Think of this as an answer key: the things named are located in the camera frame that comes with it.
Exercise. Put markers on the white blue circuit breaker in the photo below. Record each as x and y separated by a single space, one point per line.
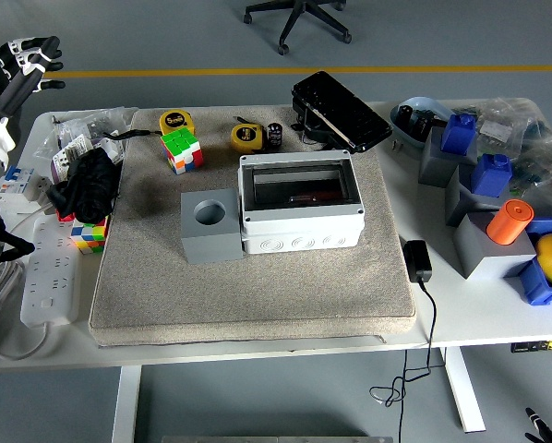
20 187

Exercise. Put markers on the black power adapter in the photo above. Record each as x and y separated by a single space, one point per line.
416 260

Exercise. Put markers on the light blue bowl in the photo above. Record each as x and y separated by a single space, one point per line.
423 102

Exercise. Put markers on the small red object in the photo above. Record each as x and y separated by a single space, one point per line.
63 217

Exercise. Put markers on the clear bag of parts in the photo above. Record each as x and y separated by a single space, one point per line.
548 171
507 120

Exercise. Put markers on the white table leg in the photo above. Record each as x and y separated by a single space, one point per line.
126 406
465 392

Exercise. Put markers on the orange cylinder battery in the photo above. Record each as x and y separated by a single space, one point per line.
317 196
507 226

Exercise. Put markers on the black office chair base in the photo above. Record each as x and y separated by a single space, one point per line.
299 18

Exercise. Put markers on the packaged white switch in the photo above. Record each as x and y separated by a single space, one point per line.
66 157

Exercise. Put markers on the grey holder block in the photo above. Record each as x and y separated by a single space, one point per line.
458 203
483 258
435 166

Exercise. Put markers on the small metal plug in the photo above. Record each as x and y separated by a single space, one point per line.
398 145

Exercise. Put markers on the blue bottle-shaped block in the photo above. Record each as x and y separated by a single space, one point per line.
458 136
490 177

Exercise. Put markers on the black capacitor cylinder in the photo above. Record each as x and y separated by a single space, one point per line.
274 136

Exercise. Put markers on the black electronic part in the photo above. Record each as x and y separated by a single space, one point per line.
405 115
423 124

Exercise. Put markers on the blue plastic bin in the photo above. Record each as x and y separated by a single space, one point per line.
539 286

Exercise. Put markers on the black table control panel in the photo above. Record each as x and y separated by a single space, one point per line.
534 346

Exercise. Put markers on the clear plastic bags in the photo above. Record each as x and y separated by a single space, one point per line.
82 122

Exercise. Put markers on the black crumpled cloth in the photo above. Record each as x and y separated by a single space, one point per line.
91 194

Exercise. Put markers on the white wall socket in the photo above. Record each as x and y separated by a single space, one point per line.
112 150

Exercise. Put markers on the grey block with round hole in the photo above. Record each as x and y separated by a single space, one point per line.
211 244

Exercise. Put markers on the grey-brown mat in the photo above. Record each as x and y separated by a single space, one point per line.
280 286

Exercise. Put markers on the white power strip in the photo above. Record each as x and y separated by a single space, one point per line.
50 277

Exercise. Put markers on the small colourful puzzle cube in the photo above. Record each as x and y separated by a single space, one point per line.
89 233

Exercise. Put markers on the black plastic case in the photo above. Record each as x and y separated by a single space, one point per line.
345 111

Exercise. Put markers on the large colourful puzzle cube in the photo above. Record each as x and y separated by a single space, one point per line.
179 143

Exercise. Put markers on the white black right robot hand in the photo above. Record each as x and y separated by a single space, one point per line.
541 429

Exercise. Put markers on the grey junction box with lid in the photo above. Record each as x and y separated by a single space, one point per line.
303 231

